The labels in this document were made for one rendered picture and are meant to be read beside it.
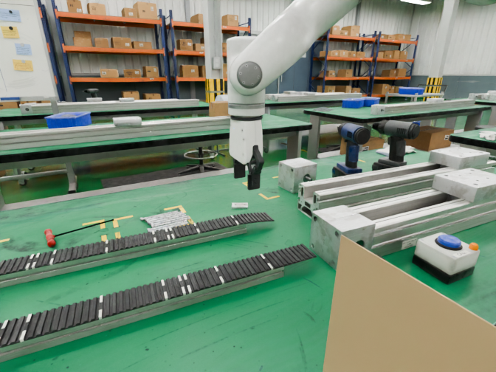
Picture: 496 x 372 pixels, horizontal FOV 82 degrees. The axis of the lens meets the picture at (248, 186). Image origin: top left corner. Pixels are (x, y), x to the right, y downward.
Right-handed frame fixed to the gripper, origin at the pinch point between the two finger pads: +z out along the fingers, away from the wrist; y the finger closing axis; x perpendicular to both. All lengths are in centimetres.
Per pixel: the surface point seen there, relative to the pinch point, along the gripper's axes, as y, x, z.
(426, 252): 31.9, 26.3, 9.2
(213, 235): 1.9, -9.8, 12.9
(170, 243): 1.7, -20.3, 12.7
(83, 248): -1.2, -38.2, 10.7
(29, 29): -262, -81, -56
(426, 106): -162, 304, 13
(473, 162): 8, 83, 4
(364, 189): 6.3, 34.5, 6.4
